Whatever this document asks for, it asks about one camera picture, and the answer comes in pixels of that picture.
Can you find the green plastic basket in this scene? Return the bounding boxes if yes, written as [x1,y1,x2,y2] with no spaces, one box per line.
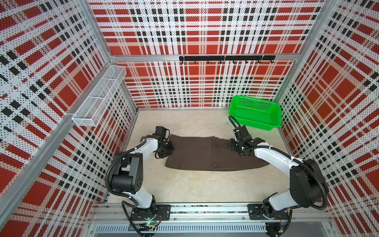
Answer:
[229,96,282,131]

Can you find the white wire mesh shelf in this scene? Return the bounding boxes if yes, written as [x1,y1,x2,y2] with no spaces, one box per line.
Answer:
[72,65,126,127]

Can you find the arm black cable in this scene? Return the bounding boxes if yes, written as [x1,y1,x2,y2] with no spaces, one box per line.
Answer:
[227,115,329,236]
[105,128,171,237]

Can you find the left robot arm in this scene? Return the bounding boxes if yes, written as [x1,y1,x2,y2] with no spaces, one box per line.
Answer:
[105,126,175,220]

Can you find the brown trousers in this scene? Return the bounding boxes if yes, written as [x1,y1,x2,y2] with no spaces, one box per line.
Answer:
[165,135,269,171]

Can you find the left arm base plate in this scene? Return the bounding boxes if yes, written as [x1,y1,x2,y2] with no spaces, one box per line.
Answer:
[130,204,171,221]

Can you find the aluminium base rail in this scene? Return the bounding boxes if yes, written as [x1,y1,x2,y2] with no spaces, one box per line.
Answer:
[88,202,332,224]

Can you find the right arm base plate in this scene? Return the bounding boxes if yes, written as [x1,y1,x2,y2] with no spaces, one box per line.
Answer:
[247,203,289,221]

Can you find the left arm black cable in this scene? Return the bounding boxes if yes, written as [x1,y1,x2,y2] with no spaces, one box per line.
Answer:
[105,128,171,237]

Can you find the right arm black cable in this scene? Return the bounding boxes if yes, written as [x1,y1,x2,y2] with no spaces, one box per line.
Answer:
[227,115,329,236]

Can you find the black hook rail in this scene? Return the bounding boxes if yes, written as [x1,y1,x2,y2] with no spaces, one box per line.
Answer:
[179,55,276,62]

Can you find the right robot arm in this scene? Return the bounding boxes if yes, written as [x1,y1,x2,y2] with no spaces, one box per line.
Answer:
[230,125,329,219]

